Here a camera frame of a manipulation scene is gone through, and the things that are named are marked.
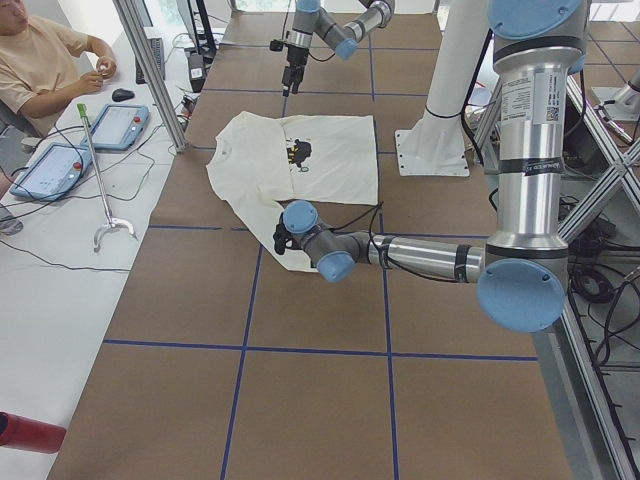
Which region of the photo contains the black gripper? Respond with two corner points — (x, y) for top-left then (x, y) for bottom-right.
(282, 45), (309, 96)

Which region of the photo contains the cream long-sleeve cat shirt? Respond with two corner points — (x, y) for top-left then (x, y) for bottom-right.
(207, 111), (378, 254)

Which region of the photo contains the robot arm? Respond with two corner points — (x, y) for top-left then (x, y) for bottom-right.
(281, 0), (395, 97)
(274, 1), (589, 332)

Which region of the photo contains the black computer mouse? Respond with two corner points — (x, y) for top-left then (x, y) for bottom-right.
(111, 88), (135, 102)

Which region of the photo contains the far blue teach pendant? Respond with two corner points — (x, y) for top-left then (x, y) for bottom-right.
(90, 104), (150, 152)

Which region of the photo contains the blue teach pendant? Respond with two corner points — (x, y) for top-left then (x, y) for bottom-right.
(90, 104), (150, 152)
(9, 143), (92, 201)

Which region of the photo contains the metal reacher grabber tool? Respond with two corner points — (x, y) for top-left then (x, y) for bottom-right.
(77, 103), (137, 253)

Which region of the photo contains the near blue teach pendant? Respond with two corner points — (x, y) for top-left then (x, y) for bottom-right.
(9, 143), (92, 201)

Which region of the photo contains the seated person beige shirt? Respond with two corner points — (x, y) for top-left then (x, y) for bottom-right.
(1, 1), (117, 137)

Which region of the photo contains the red cylinder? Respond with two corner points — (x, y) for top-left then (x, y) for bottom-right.
(1, 412), (67, 454)

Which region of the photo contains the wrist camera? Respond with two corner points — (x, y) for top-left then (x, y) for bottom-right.
(269, 39), (285, 52)
(272, 223), (300, 255)

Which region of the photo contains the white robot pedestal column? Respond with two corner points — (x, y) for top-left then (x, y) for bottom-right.
(395, 0), (490, 177)

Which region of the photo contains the aluminium frame rack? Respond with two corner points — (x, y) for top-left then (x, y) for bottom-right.
(474, 74), (640, 480)

